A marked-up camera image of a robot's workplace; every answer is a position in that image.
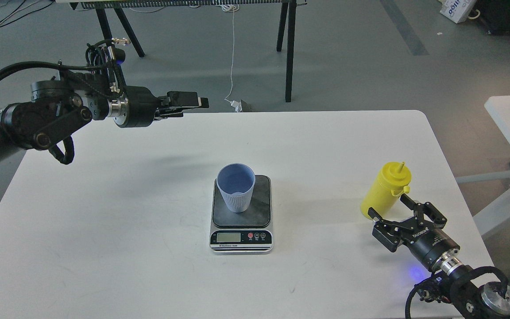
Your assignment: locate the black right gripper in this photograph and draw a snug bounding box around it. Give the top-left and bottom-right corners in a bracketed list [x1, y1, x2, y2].
[368, 194, 460, 272]

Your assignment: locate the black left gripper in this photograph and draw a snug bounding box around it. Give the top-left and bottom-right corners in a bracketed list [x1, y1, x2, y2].
[108, 86, 210, 128]

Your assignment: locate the yellow squeeze bottle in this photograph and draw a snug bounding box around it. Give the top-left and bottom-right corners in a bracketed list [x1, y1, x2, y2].
[360, 162, 412, 220]

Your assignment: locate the blue plastic cup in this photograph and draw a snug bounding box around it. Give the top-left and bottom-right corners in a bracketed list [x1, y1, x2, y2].
[215, 163, 256, 213]

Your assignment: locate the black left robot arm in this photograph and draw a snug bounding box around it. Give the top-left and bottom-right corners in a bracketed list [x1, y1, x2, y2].
[0, 38, 209, 165]

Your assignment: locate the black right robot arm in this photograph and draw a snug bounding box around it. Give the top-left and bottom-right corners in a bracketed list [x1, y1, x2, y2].
[368, 194, 510, 319]

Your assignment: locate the digital kitchen scale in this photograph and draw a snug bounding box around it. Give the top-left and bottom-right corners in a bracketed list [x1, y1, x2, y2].
[209, 175, 274, 254]

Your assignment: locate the black trestle table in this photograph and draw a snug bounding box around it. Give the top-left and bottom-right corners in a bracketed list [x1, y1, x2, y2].
[61, 0, 298, 111]

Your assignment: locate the white cardboard box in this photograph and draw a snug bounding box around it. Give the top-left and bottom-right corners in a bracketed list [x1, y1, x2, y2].
[440, 0, 478, 24]

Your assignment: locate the white power cable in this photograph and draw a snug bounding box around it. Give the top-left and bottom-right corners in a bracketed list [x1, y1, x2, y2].
[220, 2, 243, 112]

